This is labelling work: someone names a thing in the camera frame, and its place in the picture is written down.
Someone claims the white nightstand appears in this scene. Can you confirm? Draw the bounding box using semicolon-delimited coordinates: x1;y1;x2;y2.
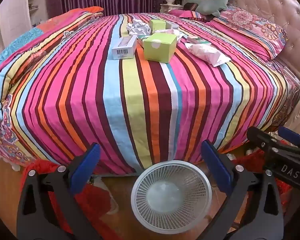
160;4;184;13

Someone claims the green plush toy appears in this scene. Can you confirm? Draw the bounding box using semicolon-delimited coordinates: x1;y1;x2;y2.
184;0;234;17

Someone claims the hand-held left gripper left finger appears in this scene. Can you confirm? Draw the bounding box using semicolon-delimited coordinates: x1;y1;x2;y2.
16;143;102;240

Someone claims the large green box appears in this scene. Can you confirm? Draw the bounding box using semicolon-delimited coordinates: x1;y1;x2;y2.
143;33;178;64

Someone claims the white plastic bag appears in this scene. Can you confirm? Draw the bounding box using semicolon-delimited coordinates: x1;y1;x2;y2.
184;42;231;67

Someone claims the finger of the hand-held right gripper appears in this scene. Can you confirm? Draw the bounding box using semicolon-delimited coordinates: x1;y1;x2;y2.
277;126;300;153
247;126;300;163

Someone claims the striped bed sheet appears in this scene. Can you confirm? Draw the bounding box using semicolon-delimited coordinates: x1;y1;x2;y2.
0;11;300;178

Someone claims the small green box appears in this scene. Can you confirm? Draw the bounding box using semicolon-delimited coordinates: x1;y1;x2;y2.
149;19;167;33

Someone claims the striped pillow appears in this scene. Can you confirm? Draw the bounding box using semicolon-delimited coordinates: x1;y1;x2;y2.
169;9;210;22

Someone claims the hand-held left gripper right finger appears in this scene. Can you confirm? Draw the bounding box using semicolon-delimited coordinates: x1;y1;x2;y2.
201;140;284;240

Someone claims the white paper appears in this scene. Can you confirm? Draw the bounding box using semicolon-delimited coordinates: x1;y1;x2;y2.
126;19;152;37

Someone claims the white box with barcode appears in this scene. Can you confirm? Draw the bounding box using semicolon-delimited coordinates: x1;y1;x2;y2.
112;35;138;60

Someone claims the green and white packet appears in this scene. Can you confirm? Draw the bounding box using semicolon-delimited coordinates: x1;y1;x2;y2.
186;36;205;45

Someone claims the pale pink plastic wrapper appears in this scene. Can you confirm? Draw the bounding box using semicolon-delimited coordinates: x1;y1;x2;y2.
152;29;185;42

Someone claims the floral pillow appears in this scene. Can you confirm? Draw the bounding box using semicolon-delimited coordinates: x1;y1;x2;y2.
206;4;289;61

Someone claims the white plastic mesh basket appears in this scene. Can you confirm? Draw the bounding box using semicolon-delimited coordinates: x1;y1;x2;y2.
131;160;212;240

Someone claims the red rug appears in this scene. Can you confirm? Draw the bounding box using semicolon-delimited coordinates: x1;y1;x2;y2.
21;151;298;240

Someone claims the white cabinet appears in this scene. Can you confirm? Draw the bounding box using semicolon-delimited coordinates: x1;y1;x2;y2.
0;0;39;48

